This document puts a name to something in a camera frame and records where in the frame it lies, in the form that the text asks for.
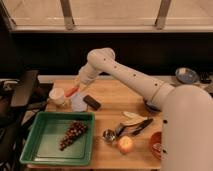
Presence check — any orange red bowl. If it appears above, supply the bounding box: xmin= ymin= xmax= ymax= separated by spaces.
xmin=149 ymin=132 xmax=161 ymax=160

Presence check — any black handled knife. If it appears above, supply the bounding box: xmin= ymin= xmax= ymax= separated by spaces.
xmin=124 ymin=118 xmax=153 ymax=136

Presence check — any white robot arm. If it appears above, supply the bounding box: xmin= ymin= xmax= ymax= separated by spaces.
xmin=78 ymin=48 xmax=213 ymax=171

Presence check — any metal ice cream scoop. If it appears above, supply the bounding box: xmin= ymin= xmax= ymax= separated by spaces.
xmin=102 ymin=123 xmax=126 ymax=143

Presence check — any black rectangular phone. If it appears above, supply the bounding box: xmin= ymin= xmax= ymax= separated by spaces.
xmin=83 ymin=95 xmax=101 ymax=110

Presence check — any red yellow apple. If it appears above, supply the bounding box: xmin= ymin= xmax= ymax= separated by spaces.
xmin=117 ymin=136 xmax=134 ymax=154

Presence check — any white paper cup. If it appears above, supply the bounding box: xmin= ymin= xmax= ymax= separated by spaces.
xmin=49 ymin=88 xmax=65 ymax=105

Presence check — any metal spoon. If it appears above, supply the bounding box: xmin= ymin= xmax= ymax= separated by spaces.
xmin=153 ymin=143 xmax=162 ymax=152

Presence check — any bunch of dark grapes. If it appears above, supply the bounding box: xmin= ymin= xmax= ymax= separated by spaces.
xmin=59 ymin=121 xmax=88 ymax=151

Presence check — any dark chair at left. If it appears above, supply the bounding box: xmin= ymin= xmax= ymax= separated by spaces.
xmin=0 ymin=70 xmax=46 ymax=171

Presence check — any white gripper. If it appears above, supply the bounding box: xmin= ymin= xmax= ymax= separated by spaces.
xmin=74 ymin=64 xmax=97 ymax=93

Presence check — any green plastic tray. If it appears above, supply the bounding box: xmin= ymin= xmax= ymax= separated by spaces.
xmin=20 ymin=112 xmax=95 ymax=166

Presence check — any dark purple bowl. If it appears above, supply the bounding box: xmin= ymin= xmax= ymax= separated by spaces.
xmin=144 ymin=99 xmax=159 ymax=113

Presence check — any orange red pepper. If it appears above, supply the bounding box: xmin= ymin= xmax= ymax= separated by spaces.
xmin=65 ymin=87 xmax=79 ymax=97

